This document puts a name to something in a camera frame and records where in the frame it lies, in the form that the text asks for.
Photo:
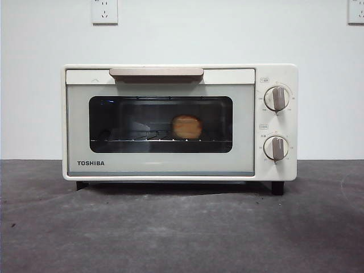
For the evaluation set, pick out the golden brown bread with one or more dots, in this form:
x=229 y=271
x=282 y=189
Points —
x=187 y=127

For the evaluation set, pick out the cream oven knob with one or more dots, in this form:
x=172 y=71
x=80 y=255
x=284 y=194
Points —
x=277 y=99
x=276 y=148

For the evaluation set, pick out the cream Toshiba toaster oven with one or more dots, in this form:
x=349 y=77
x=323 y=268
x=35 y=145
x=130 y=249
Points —
x=280 y=172

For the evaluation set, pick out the white wall socket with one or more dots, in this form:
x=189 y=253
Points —
x=357 y=12
x=104 y=12

